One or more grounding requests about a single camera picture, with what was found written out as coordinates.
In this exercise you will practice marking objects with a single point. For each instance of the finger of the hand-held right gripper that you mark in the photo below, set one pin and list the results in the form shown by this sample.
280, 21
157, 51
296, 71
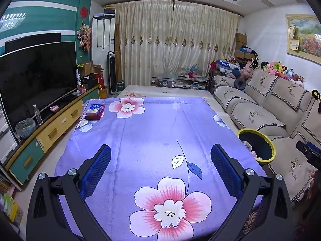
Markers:
312, 154

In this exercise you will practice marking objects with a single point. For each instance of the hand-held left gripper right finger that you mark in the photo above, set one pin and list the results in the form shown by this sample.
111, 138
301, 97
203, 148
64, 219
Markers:
225, 173

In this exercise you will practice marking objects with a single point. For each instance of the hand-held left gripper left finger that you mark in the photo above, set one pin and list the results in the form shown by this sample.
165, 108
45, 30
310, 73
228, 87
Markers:
96, 170

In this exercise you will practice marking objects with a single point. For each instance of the black bin with yellow rim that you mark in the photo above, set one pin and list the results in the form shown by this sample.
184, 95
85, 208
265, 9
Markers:
265, 145

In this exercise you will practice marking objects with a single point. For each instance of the black mouse plush toy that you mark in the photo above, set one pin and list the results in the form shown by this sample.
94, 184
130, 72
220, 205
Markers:
319, 106

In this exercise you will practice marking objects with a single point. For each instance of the patterned red rug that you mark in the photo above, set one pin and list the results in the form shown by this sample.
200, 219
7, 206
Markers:
250, 218

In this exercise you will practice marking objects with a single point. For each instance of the flat red box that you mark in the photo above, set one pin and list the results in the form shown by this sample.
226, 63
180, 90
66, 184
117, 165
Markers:
96, 118

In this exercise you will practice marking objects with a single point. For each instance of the black and yellow plush toy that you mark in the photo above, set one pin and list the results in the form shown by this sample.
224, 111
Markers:
316, 95

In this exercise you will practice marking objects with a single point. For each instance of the green and yellow TV cabinet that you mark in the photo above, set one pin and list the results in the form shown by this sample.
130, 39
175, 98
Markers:
60, 123

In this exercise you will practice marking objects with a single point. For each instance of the blue card box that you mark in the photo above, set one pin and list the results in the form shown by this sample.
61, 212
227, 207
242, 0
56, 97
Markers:
94, 109

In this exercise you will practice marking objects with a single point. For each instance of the beige sofa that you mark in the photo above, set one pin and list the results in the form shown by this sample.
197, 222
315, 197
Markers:
263, 115

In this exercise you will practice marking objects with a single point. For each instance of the purple floral tablecloth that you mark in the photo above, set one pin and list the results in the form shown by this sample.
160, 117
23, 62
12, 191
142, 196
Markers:
150, 135

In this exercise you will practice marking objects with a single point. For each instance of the small pink toy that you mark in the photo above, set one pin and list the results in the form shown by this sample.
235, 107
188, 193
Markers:
54, 108

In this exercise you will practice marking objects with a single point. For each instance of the clear water bottle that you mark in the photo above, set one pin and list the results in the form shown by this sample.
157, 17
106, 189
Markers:
38, 116

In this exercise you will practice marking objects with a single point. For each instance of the glass bowl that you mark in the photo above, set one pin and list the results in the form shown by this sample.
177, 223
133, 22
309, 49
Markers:
25, 128

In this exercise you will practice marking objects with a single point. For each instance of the dark green box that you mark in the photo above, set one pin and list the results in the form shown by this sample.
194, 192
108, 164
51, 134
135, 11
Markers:
120, 85

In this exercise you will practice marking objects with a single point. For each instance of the dark grey neck pillow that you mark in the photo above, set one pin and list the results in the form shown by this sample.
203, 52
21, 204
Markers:
240, 83

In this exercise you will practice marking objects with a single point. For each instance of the bookshelf with books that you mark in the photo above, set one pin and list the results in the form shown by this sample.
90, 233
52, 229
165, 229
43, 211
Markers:
10, 200

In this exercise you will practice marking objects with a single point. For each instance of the pile of plush toys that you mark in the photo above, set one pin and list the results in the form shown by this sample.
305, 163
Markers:
275, 67

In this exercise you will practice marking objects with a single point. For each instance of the white printed tube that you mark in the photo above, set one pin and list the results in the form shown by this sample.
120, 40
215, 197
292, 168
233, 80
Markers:
78, 77

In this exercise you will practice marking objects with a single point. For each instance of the white plastic drawer unit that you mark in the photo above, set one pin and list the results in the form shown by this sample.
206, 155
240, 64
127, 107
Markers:
6, 140

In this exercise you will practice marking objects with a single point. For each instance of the black tower fan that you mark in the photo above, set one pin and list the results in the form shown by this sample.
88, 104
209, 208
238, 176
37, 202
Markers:
112, 72

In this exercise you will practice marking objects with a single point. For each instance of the low glass table with clutter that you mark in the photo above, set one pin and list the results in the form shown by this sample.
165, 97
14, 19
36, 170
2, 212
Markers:
180, 81

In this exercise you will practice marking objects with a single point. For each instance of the open cardboard boxes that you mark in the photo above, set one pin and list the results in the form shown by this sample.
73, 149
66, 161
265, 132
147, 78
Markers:
87, 67

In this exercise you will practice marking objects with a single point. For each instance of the large curved television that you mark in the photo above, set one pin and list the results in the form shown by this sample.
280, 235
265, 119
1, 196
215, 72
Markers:
37, 80

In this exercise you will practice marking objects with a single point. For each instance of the blue star print bag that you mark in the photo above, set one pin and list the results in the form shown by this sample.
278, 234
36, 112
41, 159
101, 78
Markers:
227, 65

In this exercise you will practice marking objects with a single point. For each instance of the framed floral picture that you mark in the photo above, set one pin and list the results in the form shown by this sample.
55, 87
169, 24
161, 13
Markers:
308, 37

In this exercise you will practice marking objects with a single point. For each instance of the brown wooden board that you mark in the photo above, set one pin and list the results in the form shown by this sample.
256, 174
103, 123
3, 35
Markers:
118, 52

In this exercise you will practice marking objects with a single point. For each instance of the hanging flower ornament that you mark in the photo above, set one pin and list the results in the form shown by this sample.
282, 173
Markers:
84, 36

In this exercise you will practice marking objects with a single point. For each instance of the stack of cardboard boxes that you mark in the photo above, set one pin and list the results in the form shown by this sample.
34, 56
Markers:
241, 39

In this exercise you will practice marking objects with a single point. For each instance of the white standing air conditioner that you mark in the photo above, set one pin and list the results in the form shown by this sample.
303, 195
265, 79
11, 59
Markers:
102, 35

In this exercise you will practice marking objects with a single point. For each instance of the beige curtain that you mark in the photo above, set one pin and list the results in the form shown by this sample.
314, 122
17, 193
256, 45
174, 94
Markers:
175, 42

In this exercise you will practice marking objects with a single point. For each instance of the stack of flat boxes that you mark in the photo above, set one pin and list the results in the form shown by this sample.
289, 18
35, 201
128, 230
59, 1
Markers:
105, 11

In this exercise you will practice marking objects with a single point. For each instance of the red round wall decoration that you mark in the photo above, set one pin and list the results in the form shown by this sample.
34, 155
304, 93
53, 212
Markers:
84, 12

